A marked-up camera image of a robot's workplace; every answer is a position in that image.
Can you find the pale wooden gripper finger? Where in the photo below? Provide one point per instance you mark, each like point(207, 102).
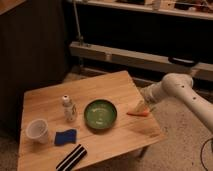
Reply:
point(141, 107)

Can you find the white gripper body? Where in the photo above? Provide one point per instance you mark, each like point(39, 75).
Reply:
point(153, 93)

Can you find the orange pepper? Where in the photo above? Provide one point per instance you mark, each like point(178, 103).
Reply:
point(143, 114)

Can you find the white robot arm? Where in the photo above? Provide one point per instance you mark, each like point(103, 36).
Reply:
point(180, 86)

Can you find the green ceramic bowl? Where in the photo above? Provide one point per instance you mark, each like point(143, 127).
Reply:
point(100, 114)

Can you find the white ceramic cup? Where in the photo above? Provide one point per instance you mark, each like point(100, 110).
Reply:
point(37, 130)

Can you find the wooden table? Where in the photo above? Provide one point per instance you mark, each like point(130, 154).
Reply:
point(128, 134)

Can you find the long grey case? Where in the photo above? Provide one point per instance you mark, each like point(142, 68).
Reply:
point(140, 60)

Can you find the small white bottle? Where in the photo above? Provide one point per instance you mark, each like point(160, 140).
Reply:
point(69, 108)

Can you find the blue sponge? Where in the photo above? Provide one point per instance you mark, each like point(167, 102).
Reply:
point(68, 136)

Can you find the metal stand pole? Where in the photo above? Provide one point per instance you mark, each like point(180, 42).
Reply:
point(80, 37)

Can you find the black case handle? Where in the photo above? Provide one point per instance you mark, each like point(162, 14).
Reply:
point(182, 62)

